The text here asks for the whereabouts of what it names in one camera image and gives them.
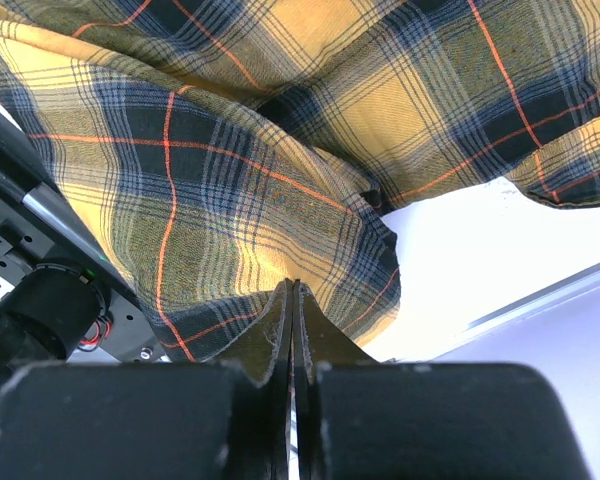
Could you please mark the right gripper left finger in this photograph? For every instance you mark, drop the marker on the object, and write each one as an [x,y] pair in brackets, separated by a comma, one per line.
[259,362]

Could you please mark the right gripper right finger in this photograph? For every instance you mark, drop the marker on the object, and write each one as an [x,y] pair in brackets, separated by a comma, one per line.
[315,339]

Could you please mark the yellow plaid long sleeve shirt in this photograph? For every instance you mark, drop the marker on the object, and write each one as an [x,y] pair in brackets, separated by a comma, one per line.
[216,148]

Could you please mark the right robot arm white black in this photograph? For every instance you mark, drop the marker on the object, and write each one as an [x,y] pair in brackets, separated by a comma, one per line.
[129,421]

